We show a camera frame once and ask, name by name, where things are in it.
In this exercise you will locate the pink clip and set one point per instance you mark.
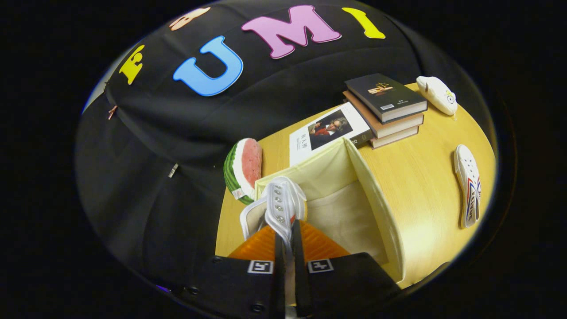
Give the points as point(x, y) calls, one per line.
point(112, 111)

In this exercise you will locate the white plush toy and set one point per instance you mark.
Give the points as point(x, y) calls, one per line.
point(436, 93)

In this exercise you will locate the white clip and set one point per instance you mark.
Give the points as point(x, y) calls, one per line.
point(173, 170)

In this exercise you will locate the cream fabric storage box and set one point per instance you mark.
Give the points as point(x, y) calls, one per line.
point(336, 208)

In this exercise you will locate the thick brown book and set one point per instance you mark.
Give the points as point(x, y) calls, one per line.
point(398, 125)

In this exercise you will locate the watermelon slice plush toy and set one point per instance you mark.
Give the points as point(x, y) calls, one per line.
point(243, 168)

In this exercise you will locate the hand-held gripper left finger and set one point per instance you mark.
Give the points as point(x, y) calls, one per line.
point(279, 274)

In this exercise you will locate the white canvas shoe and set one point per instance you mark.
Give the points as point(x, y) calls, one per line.
point(279, 204)
point(467, 177)

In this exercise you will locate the white portrait cover book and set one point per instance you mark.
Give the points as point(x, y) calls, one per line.
point(301, 146)

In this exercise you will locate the black hardcover book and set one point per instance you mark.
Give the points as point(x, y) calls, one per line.
point(381, 95)

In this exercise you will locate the thin brown book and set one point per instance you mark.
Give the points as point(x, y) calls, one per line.
point(394, 138)

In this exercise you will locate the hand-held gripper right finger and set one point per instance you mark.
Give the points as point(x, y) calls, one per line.
point(301, 274)

